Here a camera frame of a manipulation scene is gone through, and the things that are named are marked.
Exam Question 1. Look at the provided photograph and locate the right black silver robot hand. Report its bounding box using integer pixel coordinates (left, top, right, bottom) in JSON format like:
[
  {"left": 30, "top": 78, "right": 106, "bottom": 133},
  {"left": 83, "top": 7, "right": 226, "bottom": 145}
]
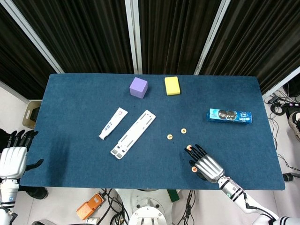
[{"left": 184, "top": 144, "right": 225, "bottom": 183}]

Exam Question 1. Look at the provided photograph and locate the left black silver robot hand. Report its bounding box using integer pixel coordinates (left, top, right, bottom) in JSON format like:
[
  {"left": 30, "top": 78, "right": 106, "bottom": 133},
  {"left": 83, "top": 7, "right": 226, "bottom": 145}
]
[{"left": 0, "top": 130, "right": 45, "bottom": 178}]

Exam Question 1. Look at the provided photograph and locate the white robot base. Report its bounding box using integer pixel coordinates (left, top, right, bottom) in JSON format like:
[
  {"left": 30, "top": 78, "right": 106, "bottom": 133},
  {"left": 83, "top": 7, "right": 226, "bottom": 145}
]
[{"left": 116, "top": 188, "right": 181, "bottom": 225}]

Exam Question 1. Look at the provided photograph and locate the black shoe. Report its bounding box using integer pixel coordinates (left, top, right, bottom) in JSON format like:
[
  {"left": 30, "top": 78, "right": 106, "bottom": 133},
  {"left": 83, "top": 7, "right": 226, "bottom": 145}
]
[{"left": 20, "top": 187, "right": 49, "bottom": 200}]

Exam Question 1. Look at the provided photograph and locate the green block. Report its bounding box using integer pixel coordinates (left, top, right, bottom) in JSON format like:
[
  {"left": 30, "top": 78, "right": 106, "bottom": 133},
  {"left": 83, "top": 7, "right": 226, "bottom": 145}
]
[{"left": 166, "top": 189, "right": 180, "bottom": 203}]

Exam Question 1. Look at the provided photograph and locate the beige plastic bin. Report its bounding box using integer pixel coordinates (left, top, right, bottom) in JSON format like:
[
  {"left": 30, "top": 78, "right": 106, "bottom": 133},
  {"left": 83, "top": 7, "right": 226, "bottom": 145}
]
[{"left": 22, "top": 100, "right": 43, "bottom": 129}]

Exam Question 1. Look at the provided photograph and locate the blue cookie box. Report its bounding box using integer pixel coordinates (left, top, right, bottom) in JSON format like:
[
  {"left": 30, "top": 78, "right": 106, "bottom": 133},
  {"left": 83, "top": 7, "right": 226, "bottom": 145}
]
[{"left": 206, "top": 108, "right": 253, "bottom": 124}]

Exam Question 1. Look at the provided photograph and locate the blue felt table cloth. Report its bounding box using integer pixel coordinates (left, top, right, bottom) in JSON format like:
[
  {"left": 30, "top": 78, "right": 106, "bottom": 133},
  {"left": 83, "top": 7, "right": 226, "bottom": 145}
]
[{"left": 18, "top": 74, "right": 286, "bottom": 191}]

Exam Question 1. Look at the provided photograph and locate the white plastic folding stand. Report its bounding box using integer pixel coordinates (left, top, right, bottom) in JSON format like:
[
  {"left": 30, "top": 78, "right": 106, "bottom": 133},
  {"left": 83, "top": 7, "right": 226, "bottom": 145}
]
[{"left": 110, "top": 109, "right": 157, "bottom": 160}]

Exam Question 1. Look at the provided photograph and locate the yellow sponge block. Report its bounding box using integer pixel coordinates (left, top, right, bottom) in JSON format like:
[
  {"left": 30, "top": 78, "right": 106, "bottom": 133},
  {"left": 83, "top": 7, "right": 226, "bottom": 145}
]
[{"left": 164, "top": 76, "right": 182, "bottom": 96}]

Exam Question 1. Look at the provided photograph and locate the orange foot pedal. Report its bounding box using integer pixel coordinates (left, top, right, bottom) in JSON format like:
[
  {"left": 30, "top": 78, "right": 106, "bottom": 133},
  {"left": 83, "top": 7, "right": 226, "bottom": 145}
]
[{"left": 75, "top": 193, "right": 105, "bottom": 221}]

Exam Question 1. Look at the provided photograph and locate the white black sneaker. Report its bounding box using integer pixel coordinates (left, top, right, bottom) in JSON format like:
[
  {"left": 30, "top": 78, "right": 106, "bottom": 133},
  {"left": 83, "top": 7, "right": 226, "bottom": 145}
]
[{"left": 288, "top": 111, "right": 300, "bottom": 142}]

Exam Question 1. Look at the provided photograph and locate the black pleated curtain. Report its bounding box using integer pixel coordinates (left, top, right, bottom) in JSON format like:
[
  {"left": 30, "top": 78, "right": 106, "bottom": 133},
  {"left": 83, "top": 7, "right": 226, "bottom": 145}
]
[
  {"left": 0, "top": 4, "right": 57, "bottom": 99},
  {"left": 199, "top": 0, "right": 300, "bottom": 95},
  {"left": 11, "top": 0, "right": 135, "bottom": 75},
  {"left": 138, "top": 0, "right": 222, "bottom": 75}
]

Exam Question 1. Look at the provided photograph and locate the white toothpaste tube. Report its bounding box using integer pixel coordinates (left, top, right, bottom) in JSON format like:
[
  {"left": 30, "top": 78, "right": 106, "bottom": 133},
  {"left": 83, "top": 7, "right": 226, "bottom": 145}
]
[{"left": 98, "top": 107, "right": 129, "bottom": 141}]

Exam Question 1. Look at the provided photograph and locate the purple foam cube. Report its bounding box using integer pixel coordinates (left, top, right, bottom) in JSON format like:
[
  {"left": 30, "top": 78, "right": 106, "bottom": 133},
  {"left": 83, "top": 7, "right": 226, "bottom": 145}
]
[{"left": 129, "top": 77, "right": 149, "bottom": 99}]

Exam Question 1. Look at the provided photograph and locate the black monitor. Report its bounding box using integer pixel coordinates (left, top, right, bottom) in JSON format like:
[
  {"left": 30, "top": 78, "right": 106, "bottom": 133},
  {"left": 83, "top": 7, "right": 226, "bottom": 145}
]
[{"left": 283, "top": 79, "right": 300, "bottom": 98}]

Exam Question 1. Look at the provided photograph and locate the black coiled cable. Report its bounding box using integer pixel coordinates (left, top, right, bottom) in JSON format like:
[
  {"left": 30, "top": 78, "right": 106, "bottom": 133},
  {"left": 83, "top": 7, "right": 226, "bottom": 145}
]
[{"left": 264, "top": 91, "right": 289, "bottom": 122}]

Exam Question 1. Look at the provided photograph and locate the black cable bundle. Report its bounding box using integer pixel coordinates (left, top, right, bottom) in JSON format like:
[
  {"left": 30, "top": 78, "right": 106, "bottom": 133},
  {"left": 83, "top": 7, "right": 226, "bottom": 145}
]
[{"left": 99, "top": 188, "right": 130, "bottom": 225}]

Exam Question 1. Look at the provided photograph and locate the white frame post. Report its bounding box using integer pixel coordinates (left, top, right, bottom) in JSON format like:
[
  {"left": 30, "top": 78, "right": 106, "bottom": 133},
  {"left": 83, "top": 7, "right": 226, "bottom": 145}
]
[
  {"left": 262, "top": 69, "right": 300, "bottom": 97},
  {"left": 0, "top": 0, "right": 65, "bottom": 74},
  {"left": 124, "top": 0, "right": 143, "bottom": 75},
  {"left": 194, "top": 0, "right": 232, "bottom": 75}
]

